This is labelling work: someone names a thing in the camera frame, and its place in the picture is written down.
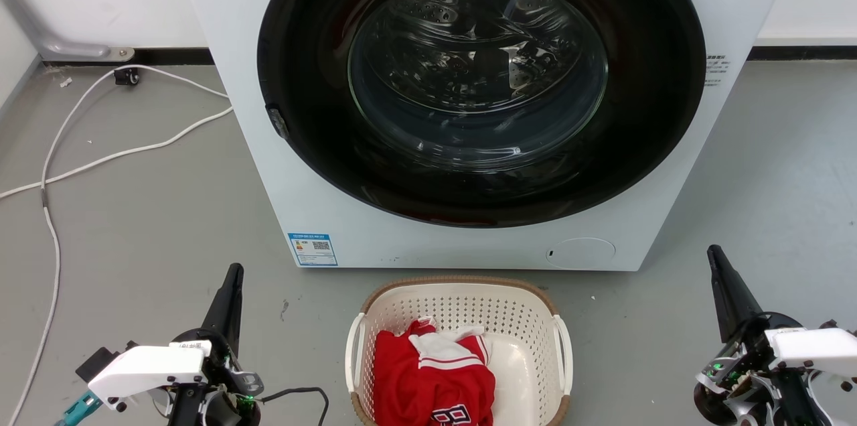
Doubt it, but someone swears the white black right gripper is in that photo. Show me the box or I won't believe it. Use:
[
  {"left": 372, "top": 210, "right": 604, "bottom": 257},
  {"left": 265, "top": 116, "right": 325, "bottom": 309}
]
[{"left": 693, "top": 245, "right": 857, "bottom": 426}]

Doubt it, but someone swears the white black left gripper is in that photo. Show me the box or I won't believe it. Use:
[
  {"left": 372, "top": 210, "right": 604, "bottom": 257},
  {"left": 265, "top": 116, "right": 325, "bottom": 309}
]
[{"left": 87, "top": 264, "right": 264, "bottom": 426}]

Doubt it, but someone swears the cream perforated laundry basket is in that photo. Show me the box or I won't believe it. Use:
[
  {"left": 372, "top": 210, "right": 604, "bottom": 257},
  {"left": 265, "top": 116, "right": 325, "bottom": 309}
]
[{"left": 345, "top": 275, "right": 574, "bottom": 426}]

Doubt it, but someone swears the blue energy label sticker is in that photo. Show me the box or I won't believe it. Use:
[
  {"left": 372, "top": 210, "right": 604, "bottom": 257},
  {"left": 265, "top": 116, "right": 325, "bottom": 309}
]
[{"left": 287, "top": 232, "right": 339, "bottom": 267}]

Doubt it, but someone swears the round white filter cover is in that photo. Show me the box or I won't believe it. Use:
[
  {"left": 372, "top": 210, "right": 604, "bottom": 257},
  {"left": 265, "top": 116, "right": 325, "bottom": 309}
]
[{"left": 544, "top": 237, "right": 617, "bottom": 271}]

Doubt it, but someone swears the black round glass washer door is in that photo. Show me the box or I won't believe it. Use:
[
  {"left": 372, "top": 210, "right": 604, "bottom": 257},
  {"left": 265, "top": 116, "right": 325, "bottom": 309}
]
[{"left": 256, "top": 0, "right": 707, "bottom": 228}]

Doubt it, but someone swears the red and white jersey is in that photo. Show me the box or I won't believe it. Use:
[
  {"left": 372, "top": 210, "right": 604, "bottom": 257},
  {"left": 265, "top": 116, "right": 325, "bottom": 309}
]
[{"left": 372, "top": 318, "right": 497, "bottom": 426}]

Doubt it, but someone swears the small printed text label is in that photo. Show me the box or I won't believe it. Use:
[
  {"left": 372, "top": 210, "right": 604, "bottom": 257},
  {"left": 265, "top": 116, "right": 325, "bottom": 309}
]
[{"left": 704, "top": 55, "right": 731, "bottom": 88}]

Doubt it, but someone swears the black baseboard strip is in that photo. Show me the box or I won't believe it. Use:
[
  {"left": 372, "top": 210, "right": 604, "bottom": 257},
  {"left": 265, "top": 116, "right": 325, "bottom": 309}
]
[
  {"left": 747, "top": 45, "right": 857, "bottom": 62},
  {"left": 42, "top": 47, "right": 216, "bottom": 67}
]

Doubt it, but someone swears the white front-load washing machine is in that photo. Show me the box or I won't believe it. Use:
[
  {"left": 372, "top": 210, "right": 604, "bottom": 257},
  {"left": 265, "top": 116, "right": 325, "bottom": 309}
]
[{"left": 169, "top": 0, "right": 803, "bottom": 273}]

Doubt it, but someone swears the grey drain pipe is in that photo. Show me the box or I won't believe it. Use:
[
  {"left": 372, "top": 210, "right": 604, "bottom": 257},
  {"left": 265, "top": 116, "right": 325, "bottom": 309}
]
[{"left": 0, "top": 0, "right": 135, "bottom": 63}]

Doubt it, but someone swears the steel washer drum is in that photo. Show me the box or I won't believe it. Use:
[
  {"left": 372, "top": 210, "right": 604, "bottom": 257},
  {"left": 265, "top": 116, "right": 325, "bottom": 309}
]
[{"left": 348, "top": 0, "right": 609, "bottom": 169}]

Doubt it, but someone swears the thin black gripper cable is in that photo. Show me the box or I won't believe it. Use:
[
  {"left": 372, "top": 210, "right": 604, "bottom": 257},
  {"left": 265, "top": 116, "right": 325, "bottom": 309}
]
[{"left": 258, "top": 386, "right": 330, "bottom": 426}]

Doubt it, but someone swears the teal cable connector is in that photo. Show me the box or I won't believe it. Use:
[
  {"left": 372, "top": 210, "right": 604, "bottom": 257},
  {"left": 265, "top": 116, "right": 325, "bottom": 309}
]
[{"left": 55, "top": 391, "right": 103, "bottom": 426}]

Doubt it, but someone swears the thick white power cable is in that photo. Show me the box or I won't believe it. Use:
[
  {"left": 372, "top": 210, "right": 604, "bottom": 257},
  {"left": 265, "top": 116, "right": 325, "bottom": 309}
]
[{"left": 0, "top": 105, "right": 234, "bottom": 201}]

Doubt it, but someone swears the thin white and grey cable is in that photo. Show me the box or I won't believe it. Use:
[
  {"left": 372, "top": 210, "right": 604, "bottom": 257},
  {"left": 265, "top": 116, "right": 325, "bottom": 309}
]
[{"left": 7, "top": 64, "right": 231, "bottom": 426}]

